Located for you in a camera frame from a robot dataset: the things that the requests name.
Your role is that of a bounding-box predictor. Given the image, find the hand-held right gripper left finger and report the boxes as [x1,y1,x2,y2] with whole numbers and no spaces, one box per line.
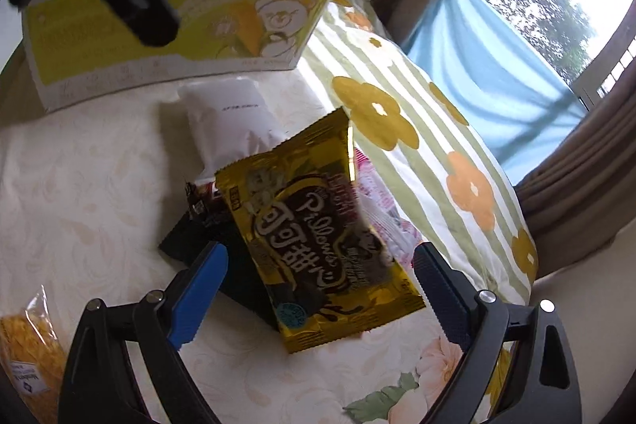
[58,241,230,424]

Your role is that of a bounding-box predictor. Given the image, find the golden yellow snack packet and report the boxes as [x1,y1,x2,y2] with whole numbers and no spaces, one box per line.
[213,106,427,355]

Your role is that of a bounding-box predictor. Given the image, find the yellow printed cardboard box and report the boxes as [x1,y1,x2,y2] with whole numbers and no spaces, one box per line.
[21,0,341,113]

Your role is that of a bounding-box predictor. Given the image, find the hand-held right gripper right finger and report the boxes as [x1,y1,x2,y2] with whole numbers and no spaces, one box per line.
[411,241,583,424]

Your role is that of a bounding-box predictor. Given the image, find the dark snack packet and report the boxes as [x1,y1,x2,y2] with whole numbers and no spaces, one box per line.
[158,178,279,333]

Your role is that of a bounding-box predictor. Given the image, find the light blue cloth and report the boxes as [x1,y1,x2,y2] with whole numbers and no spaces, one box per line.
[400,0,599,186]

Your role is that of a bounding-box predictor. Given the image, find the pale plain snack packet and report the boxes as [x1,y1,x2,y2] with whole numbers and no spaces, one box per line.
[159,75,289,179]

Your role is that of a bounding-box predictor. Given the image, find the pink snack packet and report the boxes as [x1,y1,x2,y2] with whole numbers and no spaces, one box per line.
[348,146,415,276]

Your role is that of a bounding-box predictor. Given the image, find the clear waffle packet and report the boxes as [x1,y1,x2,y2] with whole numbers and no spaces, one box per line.
[0,285,68,410]

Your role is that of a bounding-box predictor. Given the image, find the striped flower-print blanket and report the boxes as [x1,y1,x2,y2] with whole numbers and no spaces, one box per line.
[298,0,540,306]

